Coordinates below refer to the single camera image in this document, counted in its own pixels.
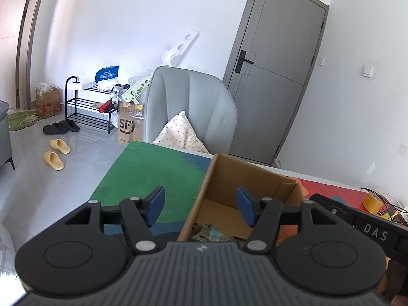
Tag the brown paper bag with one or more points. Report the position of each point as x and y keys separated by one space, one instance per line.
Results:
x=130 y=127

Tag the grey doorway frame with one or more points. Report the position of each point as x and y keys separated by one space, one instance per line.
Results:
x=28 y=54

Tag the black shoe rack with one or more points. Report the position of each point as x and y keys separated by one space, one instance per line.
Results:
x=89 y=103

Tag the beige interior door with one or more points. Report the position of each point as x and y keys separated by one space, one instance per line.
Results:
x=11 y=54

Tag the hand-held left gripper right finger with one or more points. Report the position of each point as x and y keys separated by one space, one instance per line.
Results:
x=245 y=208

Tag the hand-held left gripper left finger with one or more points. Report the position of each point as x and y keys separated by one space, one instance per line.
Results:
x=155 y=204

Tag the taped cardboard box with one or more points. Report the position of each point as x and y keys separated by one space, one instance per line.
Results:
x=47 y=105

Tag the grey door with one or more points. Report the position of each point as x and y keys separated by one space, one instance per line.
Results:
x=274 y=102

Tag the blue plastic bag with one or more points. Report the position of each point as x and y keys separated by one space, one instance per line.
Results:
x=106 y=74

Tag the large white light switch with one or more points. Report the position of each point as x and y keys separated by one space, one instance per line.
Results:
x=368 y=70

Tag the yellow slipper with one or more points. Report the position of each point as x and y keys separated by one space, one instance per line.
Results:
x=54 y=161
x=60 y=146

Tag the white patterned pillow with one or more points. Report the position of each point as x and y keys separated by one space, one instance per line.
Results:
x=180 y=134

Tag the person's right hand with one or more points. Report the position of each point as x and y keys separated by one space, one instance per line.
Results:
x=400 y=280

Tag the green floor mat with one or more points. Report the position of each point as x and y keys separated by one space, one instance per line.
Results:
x=22 y=121

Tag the green patterned plastic bag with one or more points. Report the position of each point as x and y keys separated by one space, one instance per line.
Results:
x=137 y=89

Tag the white foam board with holes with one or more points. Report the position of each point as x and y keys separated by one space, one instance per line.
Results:
x=181 y=47

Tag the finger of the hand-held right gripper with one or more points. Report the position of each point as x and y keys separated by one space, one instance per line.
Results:
x=333 y=209

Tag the white wall socket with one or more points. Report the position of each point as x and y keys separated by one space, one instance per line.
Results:
x=403 y=149

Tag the small white wall switch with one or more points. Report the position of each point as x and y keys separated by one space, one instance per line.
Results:
x=321 y=61

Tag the yellow plastic toy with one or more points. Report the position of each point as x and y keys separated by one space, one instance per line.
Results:
x=388 y=215

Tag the grey sofa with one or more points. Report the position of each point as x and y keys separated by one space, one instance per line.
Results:
x=4 y=134

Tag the teal beige snack packet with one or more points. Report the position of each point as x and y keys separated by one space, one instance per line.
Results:
x=210 y=232

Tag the grey upholstered chair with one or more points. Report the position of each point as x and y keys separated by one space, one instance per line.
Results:
x=197 y=102

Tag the yellow tape roll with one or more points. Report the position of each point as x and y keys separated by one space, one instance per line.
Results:
x=373 y=202

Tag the black slipper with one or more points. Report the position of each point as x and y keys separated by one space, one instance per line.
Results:
x=54 y=129
x=70 y=127

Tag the red object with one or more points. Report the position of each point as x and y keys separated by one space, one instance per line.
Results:
x=104 y=106

